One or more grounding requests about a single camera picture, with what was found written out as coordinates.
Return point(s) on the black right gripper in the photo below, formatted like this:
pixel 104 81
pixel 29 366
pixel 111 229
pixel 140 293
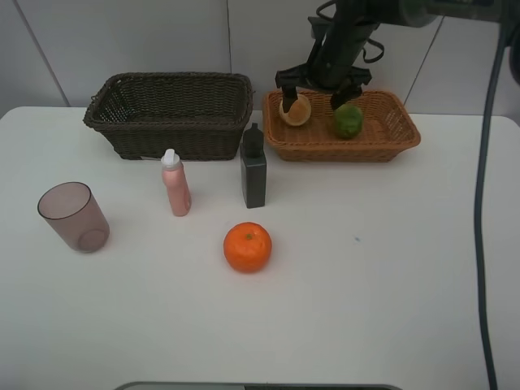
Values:
pixel 330 69

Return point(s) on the round bread bun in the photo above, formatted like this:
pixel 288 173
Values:
pixel 298 114

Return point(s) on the dark grey rectangular bottle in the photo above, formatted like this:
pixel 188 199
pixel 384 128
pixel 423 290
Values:
pixel 253 167

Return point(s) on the pink bottle white cap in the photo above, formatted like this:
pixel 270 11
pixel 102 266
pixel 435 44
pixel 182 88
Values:
pixel 174 179

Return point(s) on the orange mandarin fruit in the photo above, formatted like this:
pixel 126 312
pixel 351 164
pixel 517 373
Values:
pixel 247 247

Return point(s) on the translucent pink plastic cup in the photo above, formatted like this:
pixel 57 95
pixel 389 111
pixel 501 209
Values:
pixel 72 211

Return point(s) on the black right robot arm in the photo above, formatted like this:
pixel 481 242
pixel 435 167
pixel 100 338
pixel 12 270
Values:
pixel 341 29

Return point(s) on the orange wicker basket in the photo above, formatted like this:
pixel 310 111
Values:
pixel 387 130

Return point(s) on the dark brown wicker basket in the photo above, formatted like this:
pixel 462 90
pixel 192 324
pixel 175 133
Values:
pixel 201 115

